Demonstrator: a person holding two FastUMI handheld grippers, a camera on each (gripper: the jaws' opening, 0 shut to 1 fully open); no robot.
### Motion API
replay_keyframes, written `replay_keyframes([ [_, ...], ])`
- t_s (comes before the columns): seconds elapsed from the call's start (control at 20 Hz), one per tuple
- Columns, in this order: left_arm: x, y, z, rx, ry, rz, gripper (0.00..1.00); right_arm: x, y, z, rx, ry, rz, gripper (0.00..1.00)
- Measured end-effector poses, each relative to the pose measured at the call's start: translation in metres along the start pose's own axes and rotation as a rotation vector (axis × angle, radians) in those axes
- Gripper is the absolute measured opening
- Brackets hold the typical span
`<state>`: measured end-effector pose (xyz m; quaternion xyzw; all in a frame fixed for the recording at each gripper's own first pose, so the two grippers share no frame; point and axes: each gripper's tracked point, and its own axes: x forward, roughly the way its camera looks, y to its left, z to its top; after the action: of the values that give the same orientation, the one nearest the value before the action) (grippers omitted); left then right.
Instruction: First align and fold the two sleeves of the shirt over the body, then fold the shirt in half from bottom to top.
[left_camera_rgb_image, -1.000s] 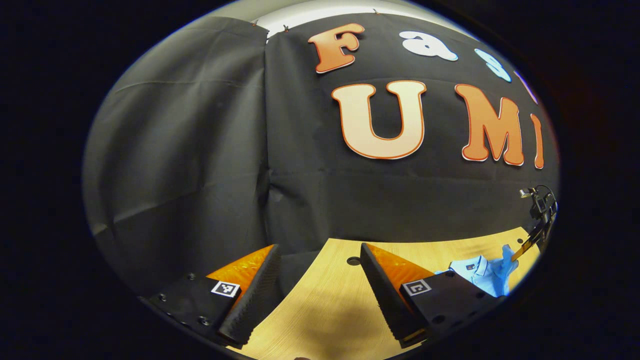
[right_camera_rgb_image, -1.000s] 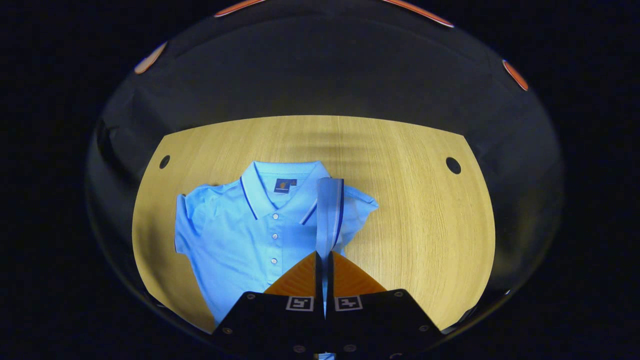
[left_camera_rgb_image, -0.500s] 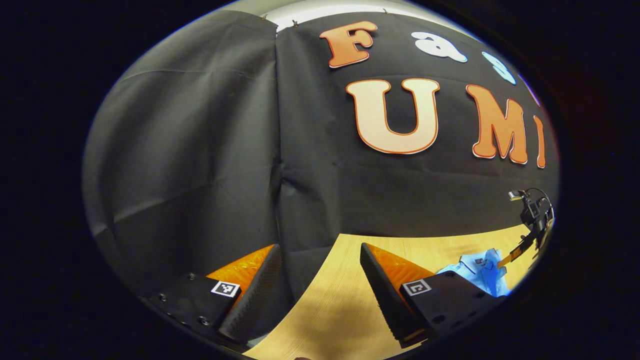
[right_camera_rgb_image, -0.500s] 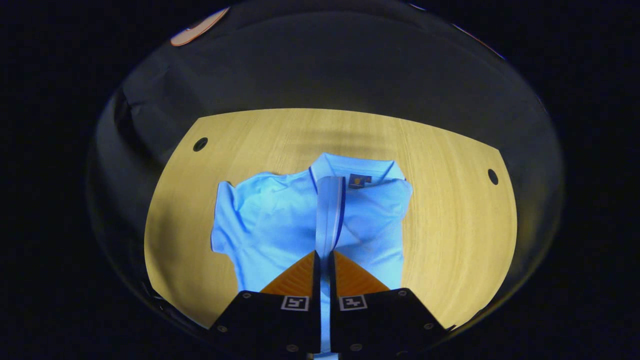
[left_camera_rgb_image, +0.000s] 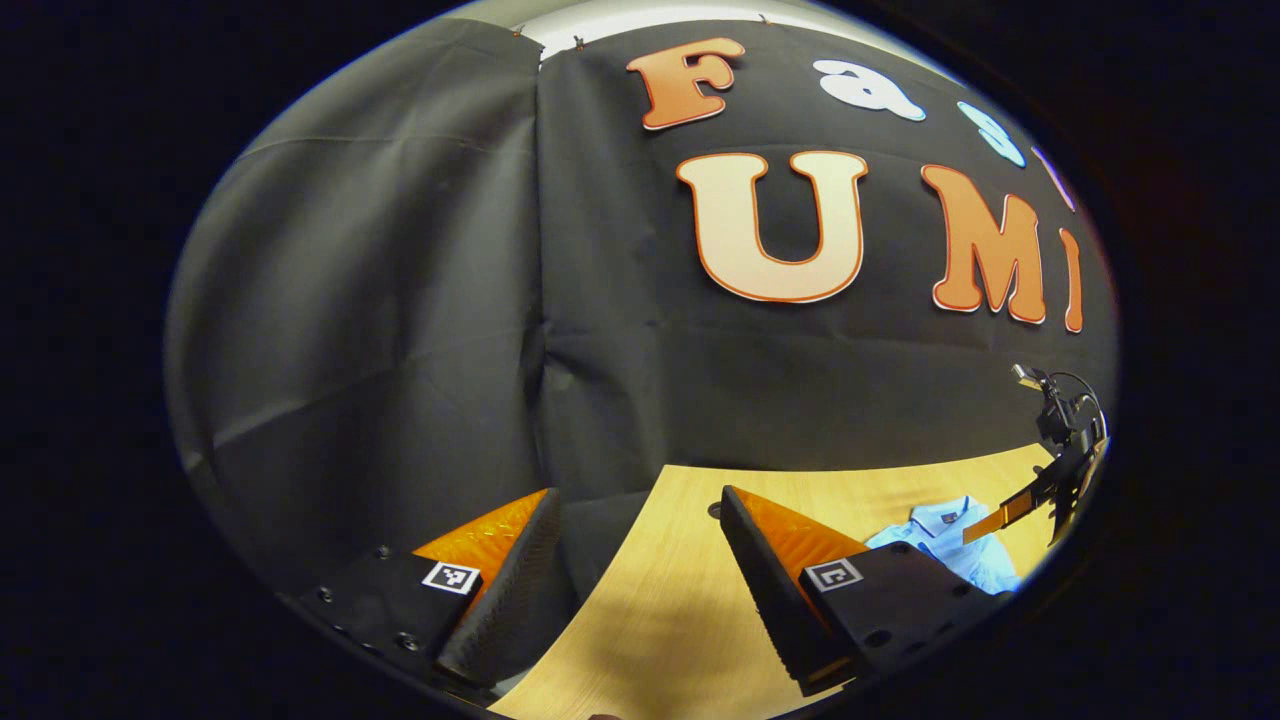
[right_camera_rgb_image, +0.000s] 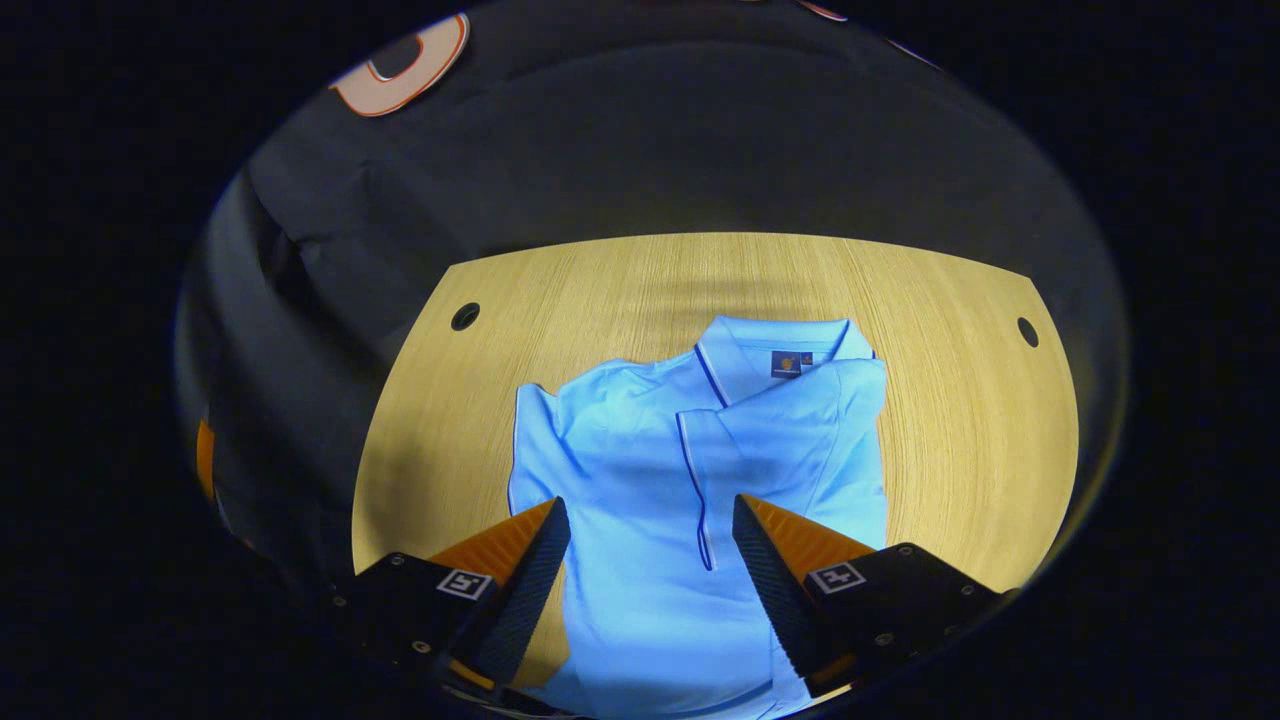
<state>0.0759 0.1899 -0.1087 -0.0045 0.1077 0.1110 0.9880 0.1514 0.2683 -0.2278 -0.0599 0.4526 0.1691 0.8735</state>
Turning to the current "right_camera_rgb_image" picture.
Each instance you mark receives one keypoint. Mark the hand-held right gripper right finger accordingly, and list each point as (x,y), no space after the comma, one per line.
(775,590)

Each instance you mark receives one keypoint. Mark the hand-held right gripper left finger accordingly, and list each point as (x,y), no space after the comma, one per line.
(525,590)

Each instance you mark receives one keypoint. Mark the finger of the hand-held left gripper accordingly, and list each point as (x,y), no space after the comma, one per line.
(205,460)

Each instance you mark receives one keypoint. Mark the light blue T-shirt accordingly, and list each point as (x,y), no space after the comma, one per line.
(640,470)

